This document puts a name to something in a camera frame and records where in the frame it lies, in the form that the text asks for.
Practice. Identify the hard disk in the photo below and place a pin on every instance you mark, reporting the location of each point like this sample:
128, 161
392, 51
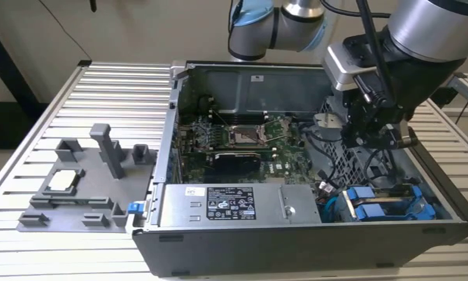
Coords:
368, 212

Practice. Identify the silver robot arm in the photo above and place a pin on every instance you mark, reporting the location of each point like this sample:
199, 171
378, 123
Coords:
426, 26

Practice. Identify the silver perforated disk bay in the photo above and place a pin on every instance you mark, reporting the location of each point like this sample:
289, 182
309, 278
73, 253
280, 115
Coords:
335, 158

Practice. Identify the black RAM slot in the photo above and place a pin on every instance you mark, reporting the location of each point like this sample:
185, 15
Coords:
241, 119
241, 116
241, 147
241, 150
241, 113

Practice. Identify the green motherboard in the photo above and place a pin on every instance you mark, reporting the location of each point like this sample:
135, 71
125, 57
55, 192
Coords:
292, 158

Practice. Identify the CPU socket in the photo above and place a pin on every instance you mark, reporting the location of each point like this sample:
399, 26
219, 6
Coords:
245, 135

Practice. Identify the black graphics card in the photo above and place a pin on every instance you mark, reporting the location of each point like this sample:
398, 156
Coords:
233, 164

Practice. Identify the silver power supply box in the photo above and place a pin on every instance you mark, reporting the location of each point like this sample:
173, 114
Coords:
269, 210

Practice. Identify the dark grey PC case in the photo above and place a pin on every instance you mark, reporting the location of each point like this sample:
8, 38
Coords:
257, 251

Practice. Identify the blue case latch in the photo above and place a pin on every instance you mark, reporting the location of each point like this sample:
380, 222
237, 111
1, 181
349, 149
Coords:
133, 208

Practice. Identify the black hanging plug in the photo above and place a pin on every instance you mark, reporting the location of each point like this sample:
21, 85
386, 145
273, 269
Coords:
92, 5

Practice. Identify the grey parts rack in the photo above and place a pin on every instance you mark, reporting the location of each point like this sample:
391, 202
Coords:
93, 187

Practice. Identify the silver CPU chip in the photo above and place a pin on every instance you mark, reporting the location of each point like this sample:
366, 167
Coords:
61, 180

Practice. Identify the black desk stand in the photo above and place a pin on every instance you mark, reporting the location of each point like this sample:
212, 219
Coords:
11, 126

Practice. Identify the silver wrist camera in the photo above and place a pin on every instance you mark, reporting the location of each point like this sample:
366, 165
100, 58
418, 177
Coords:
343, 70

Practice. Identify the silver bay latch bracket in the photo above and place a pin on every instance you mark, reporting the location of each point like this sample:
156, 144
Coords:
327, 120

